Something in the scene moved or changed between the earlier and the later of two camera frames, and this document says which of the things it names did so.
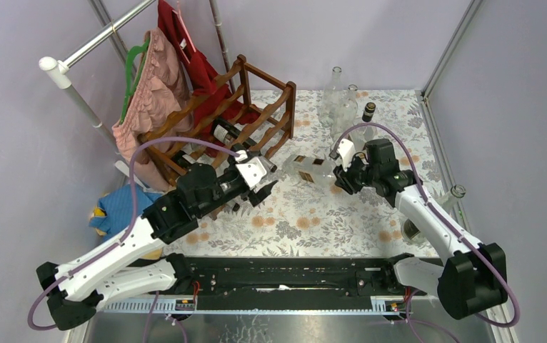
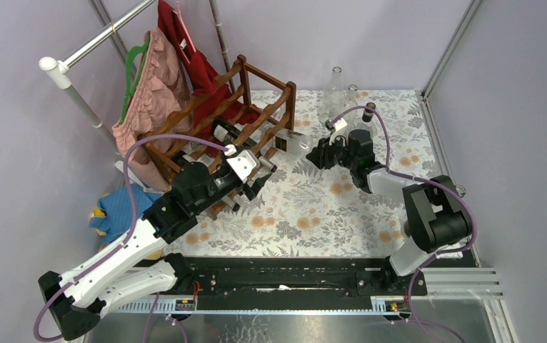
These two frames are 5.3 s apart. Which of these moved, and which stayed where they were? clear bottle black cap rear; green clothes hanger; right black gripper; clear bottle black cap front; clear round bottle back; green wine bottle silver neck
Moved: clear bottle black cap front; right black gripper
Stayed: green clothes hanger; green wine bottle silver neck; clear round bottle back; clear bottle black cap rear
